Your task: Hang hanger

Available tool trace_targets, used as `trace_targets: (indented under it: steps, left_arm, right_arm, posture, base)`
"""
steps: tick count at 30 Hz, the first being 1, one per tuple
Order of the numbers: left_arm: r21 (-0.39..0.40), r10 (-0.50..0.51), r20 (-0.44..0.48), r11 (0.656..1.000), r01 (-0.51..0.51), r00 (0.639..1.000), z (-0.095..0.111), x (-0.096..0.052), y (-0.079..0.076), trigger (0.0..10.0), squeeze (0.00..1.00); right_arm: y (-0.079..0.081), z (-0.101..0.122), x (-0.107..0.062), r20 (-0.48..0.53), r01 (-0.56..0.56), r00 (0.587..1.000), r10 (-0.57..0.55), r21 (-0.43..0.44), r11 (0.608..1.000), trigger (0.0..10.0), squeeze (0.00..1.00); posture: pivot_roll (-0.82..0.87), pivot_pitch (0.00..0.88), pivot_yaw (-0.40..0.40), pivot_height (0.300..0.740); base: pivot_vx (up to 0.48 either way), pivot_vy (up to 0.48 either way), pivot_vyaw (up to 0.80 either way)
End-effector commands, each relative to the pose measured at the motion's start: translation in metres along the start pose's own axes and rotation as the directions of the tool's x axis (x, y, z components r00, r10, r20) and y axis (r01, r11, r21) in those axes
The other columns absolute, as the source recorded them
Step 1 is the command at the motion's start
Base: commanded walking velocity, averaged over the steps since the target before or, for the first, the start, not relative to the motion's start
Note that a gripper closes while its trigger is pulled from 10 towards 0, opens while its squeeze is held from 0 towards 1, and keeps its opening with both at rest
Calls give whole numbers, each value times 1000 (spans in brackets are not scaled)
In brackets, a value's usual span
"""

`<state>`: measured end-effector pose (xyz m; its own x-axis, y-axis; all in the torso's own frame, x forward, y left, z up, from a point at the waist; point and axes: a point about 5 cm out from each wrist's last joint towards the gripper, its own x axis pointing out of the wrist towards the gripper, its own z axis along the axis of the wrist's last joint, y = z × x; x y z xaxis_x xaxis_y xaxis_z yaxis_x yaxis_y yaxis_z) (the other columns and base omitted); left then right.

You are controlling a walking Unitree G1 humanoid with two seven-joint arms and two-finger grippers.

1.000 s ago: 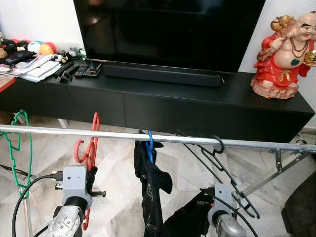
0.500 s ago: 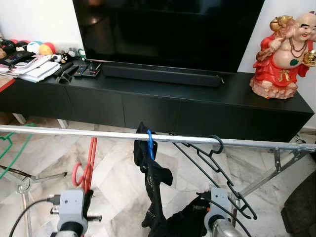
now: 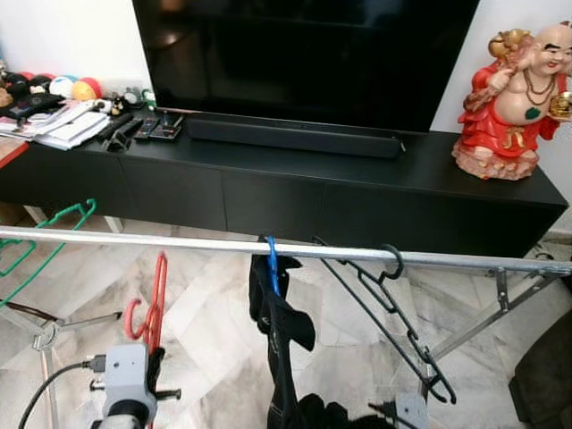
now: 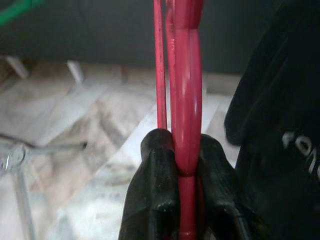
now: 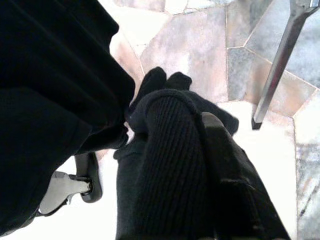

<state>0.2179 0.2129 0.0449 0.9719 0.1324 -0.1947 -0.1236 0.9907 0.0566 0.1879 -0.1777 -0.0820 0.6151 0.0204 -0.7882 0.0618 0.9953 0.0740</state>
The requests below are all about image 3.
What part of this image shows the red plastic hanger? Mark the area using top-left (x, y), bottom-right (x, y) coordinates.
top-left (123, 251), bottom-right (169, 357)

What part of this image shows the blue plastic hanger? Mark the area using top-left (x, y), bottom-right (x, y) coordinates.
top-left (265, 235), bottom-right (282, 296)

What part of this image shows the green plastic hanger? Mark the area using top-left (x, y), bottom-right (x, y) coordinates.
top-left (0, 198), bottom-right (97, 309)

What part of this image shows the black plastic hanger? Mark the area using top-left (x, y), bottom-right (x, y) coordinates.
top-left (313, 235), bottom-right (458, 405)

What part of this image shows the silver metal clothes rack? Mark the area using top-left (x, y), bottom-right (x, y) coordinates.
top-left (0, 225), bottom-right (572, 429)

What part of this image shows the dark sofa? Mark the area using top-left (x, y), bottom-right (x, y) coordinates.
top-left (508, 308), bottom-right (572, 429)

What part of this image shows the black TV console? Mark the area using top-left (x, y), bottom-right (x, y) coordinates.
top-left (0, 112), bottom-right (569, 260)

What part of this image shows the black remote control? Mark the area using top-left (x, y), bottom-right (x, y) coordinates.
top-left (97, 112), bottom-right (144, 153)
top-left (154, 112), bottom-right (186, 141)
top-left (134, 112), bottom-right (162, 141)

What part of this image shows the white paper stack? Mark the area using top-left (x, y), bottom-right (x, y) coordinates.
top-left (9, 100), bottom-right (113, 151)

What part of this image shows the black soundbar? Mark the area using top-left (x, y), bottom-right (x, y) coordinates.
top-left (186, 114), bottom-right (403, 160)

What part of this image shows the orange ball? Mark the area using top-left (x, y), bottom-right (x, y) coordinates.
top-left (71, 77), bottom-right (103, 102)

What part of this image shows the black pouch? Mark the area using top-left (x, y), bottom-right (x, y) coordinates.
top-left (4, 92), bottom-right (63, 120)

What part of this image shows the white blue ball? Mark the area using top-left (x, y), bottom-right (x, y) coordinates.
top-left (49, 74), bottom-right (77, 97)

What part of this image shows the black plush toy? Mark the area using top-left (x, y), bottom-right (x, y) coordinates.
top-left (27, 74), bottom-right (55, 97)

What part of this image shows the red laughing Buddha statue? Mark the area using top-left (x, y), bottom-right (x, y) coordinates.
top-left (451, 22), bottom-right (572, 181)

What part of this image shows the black flat television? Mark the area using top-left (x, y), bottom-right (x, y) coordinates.
top-left (132, 0), bottom-right (482, 135)

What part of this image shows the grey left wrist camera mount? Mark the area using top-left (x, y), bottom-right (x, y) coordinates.
top-left (100, 343), bottom-right (153, 421)

